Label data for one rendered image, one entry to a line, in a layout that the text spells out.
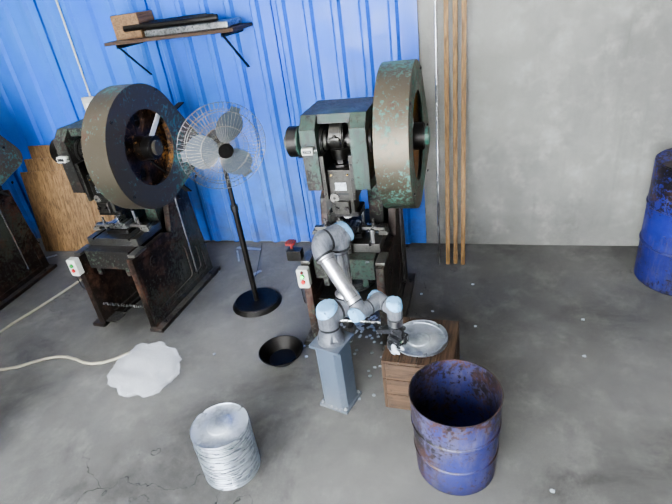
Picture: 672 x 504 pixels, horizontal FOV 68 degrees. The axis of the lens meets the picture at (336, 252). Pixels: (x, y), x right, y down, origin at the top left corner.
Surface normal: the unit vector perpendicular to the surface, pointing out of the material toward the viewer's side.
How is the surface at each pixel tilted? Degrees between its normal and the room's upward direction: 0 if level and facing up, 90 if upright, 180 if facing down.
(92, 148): 70
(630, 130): 90
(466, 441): 92
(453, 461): 92
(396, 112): 56
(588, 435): 0
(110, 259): 90
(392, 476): 0
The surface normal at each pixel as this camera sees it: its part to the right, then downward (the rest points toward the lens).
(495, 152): -0.25, 0.50
